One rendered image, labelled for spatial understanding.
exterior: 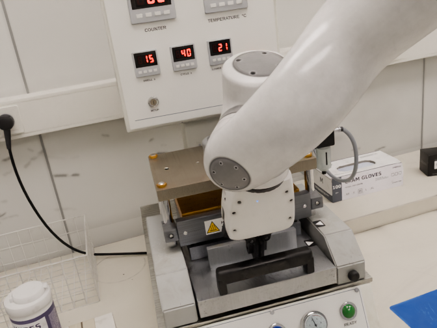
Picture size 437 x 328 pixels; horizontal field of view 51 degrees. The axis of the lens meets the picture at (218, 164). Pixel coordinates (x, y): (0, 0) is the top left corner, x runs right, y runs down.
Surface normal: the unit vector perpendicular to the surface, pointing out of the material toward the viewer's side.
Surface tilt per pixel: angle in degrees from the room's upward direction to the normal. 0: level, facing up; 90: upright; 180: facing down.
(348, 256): 41
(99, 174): 90
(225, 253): 90
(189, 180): 0
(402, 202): 0
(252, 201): 108
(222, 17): 90
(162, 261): 0
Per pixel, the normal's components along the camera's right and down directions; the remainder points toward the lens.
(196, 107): 0.22, 0.32
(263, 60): -0.04, -0.76
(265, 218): 0.25, 0.60
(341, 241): 0.04, -0.49
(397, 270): -0.13, -0.93
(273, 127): -0.19, 0.34
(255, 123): -0.49, 0.25
